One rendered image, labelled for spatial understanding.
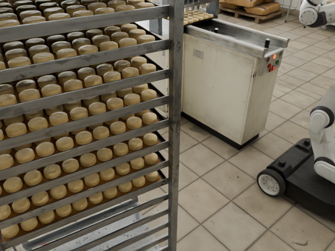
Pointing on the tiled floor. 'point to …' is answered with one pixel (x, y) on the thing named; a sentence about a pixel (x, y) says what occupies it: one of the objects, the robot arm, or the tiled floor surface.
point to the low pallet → (251, 14)
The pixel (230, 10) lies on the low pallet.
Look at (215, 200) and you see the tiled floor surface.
